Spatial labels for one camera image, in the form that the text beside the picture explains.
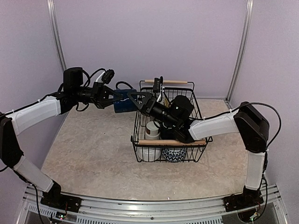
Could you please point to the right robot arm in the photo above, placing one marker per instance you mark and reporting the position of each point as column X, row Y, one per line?
column 246, row 120

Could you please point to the aluminium corner post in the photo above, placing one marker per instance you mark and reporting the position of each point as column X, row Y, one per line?
column 55, row 31
column 241, row 50

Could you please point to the right aluminium corner post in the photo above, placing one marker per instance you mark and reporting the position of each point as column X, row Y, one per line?
column 241, row 50

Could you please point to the gold patterned plate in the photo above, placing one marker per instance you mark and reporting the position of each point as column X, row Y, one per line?
column 166, row 101

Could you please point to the left aluminium corner post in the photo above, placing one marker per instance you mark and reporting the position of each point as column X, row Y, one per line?
column 55, row 31

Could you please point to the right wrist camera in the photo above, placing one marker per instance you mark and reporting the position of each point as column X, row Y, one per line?
column 158, row 89

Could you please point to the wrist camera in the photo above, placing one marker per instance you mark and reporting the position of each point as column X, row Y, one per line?
column 105, row 77
column 158, row 89

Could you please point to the black wire dish rack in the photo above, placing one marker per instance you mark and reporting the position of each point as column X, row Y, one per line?
column 160, row 127

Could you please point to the dark green mug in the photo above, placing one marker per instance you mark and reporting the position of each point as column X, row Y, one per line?
column 167, row 132

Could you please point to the navy blue mug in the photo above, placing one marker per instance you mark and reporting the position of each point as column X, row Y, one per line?
column 125, row 104

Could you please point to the rear wooden rack handle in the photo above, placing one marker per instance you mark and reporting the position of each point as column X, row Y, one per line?
column 167, row 81

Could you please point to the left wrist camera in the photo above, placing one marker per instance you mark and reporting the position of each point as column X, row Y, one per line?
column 105, row 77

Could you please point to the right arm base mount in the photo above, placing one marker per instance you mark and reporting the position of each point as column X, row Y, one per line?
column 242, row 201

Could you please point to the blue white patterned bowl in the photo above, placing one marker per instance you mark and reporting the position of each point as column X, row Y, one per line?
column 174, row 155

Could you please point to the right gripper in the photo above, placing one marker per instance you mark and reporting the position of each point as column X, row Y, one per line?
column 145, row 108

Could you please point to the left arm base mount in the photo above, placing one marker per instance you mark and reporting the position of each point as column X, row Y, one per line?
column 65, row 202

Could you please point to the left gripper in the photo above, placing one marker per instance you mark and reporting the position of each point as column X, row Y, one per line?
column 100, row 94

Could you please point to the white cup with wood band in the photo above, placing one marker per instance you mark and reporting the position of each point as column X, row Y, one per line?
column 152, row 131

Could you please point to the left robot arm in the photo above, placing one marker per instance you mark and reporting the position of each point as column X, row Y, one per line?
column 74, row 90

